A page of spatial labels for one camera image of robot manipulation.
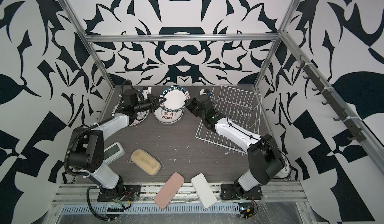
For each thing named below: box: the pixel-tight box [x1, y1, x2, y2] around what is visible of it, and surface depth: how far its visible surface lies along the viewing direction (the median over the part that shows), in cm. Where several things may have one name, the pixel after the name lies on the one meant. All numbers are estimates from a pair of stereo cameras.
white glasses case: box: [191, 173, 217, 210], surface depth 73 cm
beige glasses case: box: [130, 149, 162, 176], surface depth 83 cm
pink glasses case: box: [154, 172, 185, 209], surface depth 75 cm
